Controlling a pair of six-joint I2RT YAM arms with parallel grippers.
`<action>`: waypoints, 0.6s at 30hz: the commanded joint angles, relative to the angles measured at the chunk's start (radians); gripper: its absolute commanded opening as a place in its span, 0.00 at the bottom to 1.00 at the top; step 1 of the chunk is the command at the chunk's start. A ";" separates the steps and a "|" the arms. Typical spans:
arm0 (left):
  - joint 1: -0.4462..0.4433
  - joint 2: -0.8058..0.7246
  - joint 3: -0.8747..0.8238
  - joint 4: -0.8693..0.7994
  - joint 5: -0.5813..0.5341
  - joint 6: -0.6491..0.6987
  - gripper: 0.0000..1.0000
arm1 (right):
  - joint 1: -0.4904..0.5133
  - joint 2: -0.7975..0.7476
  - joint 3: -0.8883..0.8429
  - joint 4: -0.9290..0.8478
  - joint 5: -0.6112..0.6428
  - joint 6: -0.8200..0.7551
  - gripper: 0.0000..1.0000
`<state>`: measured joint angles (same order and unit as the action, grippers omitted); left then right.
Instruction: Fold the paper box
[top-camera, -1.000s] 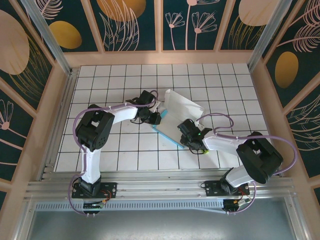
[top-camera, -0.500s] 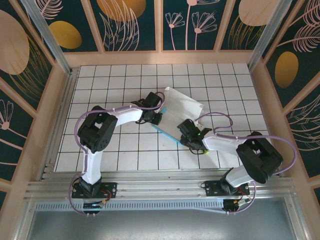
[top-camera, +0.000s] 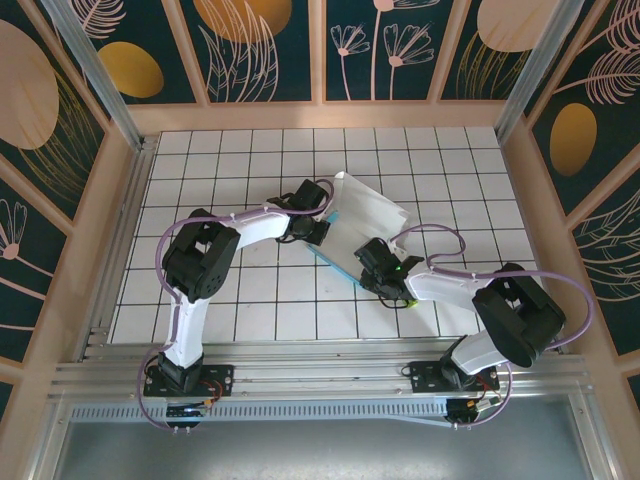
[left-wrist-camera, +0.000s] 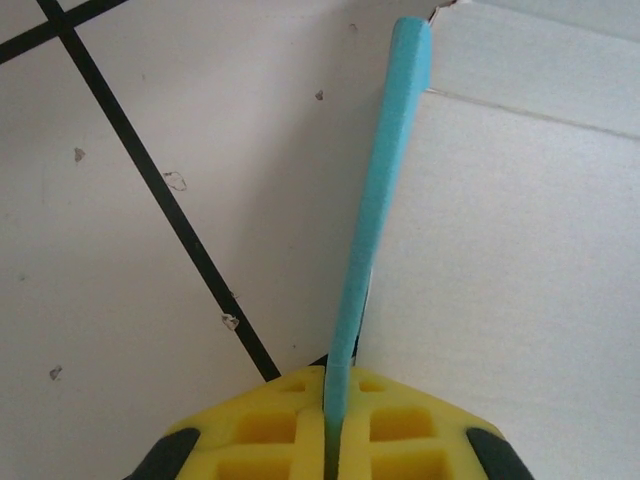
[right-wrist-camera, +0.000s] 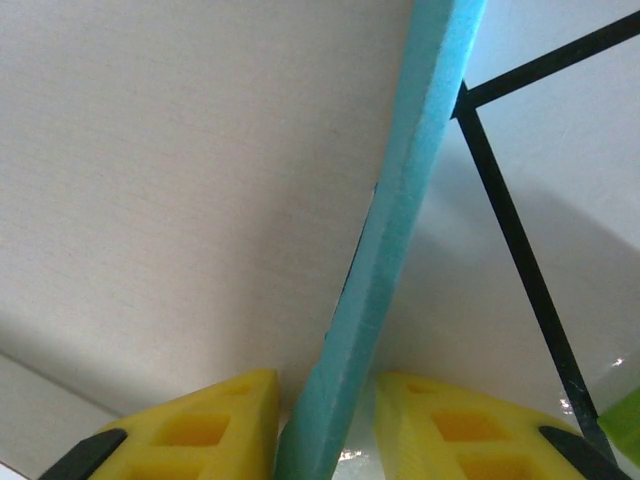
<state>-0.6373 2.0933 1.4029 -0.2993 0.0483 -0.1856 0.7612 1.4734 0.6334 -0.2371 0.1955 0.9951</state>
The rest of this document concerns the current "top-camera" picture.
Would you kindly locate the dark panel large pink disc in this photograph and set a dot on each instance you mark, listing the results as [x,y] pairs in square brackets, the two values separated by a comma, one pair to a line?
[80,165]

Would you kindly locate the long aluminium base rail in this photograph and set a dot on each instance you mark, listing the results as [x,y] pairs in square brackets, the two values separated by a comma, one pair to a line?
[320,375]

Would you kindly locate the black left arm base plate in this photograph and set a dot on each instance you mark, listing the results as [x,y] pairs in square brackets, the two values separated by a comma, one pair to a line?
[220,380]

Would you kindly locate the dark panel pink disc grasses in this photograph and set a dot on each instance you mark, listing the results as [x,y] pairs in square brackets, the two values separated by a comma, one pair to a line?
[455,30]

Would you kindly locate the dark panel pink fern fronds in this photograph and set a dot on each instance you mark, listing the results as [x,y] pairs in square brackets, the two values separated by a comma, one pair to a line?
[630,325]

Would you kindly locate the blue and white cloth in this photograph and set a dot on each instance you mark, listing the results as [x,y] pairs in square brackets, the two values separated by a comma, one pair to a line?
[365,210]

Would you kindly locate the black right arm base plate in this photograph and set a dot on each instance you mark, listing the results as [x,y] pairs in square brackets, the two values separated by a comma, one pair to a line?
[422,377]

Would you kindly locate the aluminium corner post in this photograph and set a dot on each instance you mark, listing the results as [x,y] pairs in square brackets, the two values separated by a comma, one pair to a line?
[530,70]
[100,85]

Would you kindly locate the grey metal plate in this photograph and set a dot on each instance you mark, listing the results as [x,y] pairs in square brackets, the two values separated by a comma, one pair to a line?
[320,455]

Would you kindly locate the dark panel orange oval fern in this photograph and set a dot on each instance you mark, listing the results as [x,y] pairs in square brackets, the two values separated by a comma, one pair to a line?
[615,150]

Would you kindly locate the aluminium side rail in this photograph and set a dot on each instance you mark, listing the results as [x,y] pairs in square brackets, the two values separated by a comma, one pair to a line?
[125,225]

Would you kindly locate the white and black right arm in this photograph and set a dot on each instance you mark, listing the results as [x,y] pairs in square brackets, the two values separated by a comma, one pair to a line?
[450,290]

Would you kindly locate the dark panel single pink flower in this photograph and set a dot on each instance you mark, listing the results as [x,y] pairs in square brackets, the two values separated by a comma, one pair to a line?
[35,295]

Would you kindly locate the dark panel orange disc leaves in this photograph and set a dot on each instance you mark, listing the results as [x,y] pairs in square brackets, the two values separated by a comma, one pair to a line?
[300,60]

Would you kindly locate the dark panel orange oval feather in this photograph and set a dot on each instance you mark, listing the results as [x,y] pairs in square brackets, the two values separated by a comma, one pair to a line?
[170,50]

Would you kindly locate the small black controller board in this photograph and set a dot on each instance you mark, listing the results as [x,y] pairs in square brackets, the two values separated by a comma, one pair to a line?
[467,409]
[187,411]

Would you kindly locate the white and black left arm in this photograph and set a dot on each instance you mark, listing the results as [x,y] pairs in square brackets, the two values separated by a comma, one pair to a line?
[187,320]

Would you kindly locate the dark panel with pink flowers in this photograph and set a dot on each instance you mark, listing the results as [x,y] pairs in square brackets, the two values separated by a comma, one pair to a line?
[380,80]

